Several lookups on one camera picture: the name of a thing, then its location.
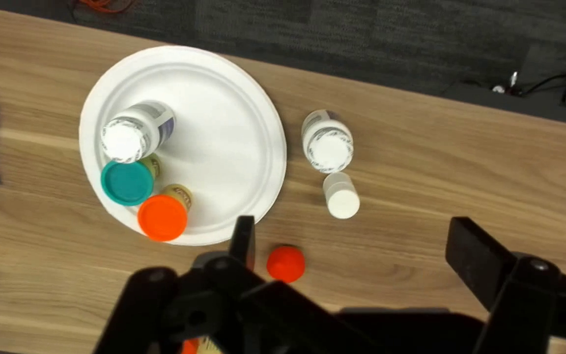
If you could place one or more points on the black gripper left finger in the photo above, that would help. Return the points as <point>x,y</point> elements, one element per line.
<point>241,244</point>

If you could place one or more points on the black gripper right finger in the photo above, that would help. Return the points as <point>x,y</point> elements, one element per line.
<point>477,258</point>

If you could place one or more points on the orange ball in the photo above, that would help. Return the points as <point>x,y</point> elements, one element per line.
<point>284,264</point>

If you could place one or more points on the small white bottle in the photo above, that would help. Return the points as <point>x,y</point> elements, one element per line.
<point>339,195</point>

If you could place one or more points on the white supplement bottle blue label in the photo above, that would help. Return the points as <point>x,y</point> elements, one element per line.
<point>326,142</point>

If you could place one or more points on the white pill bottle grey label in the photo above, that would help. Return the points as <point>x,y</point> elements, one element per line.
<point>137,130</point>

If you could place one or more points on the white paper plate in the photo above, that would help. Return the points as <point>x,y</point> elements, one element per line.
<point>227,146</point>

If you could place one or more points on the orange lid play-doh tub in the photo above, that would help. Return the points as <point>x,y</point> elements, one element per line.
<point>163,217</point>

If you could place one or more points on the teal lid play-doh tub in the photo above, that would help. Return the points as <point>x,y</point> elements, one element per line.
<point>129,183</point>

